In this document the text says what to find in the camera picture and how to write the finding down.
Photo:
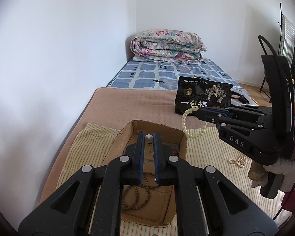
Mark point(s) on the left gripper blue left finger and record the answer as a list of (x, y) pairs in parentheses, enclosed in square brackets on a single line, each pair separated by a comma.
[(140, 145)]

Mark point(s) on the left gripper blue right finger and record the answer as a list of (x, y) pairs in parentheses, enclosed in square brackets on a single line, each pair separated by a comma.
[(158, 157)]

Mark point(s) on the single white pearl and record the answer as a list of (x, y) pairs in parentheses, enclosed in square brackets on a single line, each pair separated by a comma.
[(149, 137)]

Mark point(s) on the red cord green pendant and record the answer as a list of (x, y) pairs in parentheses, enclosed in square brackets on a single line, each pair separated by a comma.
[(175, 150)]

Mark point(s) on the white gloved right hand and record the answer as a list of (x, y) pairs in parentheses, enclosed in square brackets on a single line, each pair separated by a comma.
[(260, 174)]

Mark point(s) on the striped yellow bed cloth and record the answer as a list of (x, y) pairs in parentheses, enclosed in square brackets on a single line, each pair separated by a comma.
[(154, 212)]

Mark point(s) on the black clothes rack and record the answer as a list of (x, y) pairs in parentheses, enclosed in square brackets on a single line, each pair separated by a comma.
[(287, 42)]

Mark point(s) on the black snack bag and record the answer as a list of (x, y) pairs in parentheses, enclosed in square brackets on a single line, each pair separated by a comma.
[(200, 93)]

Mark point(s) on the blue checked mattress sheet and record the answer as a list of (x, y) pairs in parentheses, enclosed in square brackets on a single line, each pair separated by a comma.
[(164, 75)]

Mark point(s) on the striped hanging towel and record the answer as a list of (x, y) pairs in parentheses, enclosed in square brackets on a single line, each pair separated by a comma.
[(287, 39)]

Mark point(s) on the folded floral quilt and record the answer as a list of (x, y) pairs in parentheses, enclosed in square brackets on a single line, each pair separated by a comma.
[(168, 45)]

